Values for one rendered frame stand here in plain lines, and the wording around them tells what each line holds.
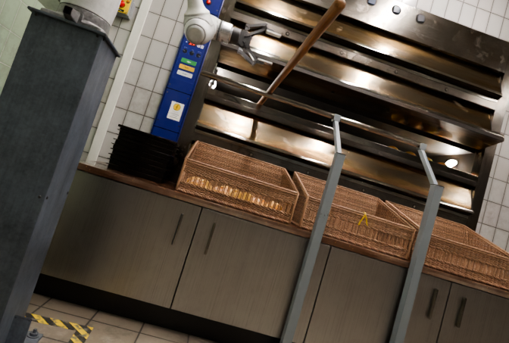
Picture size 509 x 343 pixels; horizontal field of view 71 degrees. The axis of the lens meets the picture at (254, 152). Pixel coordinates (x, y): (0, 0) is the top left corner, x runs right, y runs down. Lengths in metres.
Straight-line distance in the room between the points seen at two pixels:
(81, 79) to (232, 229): 0.87
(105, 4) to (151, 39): 1.05
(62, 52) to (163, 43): 1.16
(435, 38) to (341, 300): 1.75
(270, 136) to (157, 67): 0.78
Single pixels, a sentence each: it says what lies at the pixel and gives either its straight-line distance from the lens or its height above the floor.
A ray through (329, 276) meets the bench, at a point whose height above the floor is 0.41.
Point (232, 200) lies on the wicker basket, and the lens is 1.64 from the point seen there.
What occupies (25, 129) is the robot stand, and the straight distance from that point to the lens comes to 1.19.
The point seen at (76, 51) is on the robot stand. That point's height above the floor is 0.92.
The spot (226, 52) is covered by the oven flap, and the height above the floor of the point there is 1.39.
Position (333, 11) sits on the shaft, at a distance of 0.97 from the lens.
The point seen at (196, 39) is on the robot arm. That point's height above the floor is 1.18.
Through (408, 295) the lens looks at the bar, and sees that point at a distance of 1.83.
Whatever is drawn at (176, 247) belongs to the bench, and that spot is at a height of 0.35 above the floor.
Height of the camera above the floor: 0.71
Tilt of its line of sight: 5 degrees up
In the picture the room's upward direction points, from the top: 17 degrees clockwise
